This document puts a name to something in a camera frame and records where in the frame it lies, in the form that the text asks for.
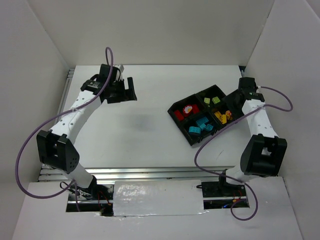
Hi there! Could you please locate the orange rounded lego brick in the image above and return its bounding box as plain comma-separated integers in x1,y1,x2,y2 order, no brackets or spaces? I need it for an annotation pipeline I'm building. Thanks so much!
225,110,232,120

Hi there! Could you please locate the yellow long lego brick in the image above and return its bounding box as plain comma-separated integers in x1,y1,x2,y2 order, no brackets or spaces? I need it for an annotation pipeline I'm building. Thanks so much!
219,114,228,125

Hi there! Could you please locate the orange-yellow 2x4 lego brick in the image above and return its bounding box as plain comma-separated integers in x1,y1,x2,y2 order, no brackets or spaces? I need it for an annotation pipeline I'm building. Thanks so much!
214,111,224,121

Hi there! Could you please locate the teal rounded lego brick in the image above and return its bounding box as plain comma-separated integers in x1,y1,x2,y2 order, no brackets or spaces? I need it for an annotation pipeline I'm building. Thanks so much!
195,117,209,127

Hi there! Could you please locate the teal small square lego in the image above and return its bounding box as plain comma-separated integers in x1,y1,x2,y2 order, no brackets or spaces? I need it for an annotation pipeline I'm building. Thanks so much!
205,124,214,132

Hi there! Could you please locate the lime green 2x2 lego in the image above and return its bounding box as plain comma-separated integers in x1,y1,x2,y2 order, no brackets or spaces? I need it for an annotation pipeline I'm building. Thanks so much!
203,97,210,104

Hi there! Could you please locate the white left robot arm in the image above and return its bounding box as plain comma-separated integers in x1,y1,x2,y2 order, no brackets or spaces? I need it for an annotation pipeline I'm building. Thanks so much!
36,64,137,198

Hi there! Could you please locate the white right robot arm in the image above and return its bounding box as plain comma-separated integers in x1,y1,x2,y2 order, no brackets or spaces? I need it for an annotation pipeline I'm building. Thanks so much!
218,77,288,190

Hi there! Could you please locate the black four-compartment tray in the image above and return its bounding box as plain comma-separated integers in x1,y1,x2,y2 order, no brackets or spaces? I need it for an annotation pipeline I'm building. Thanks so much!
167,85,240,146

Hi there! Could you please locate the white foil cover plate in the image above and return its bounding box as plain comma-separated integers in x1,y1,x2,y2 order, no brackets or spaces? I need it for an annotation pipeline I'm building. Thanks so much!
113,180,205,217

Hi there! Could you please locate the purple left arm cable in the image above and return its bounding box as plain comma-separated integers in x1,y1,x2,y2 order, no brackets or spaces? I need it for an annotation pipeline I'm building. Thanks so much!
15,46,116,213

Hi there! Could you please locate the aluminium rail frame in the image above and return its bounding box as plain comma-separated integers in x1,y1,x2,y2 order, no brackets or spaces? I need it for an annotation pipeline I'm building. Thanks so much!
37,65,279,216

